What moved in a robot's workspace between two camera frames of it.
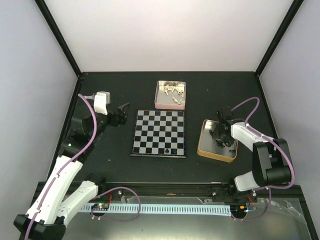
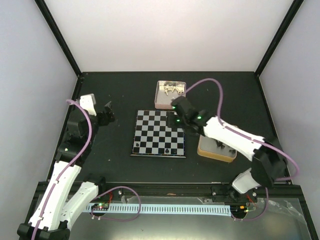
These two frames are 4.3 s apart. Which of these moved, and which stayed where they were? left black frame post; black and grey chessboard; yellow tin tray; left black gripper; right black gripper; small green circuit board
Moved: left black gripper; right black gripper
Stayed: black and grey chessboard; small green circuit board; yellow tin tray; left black frame post
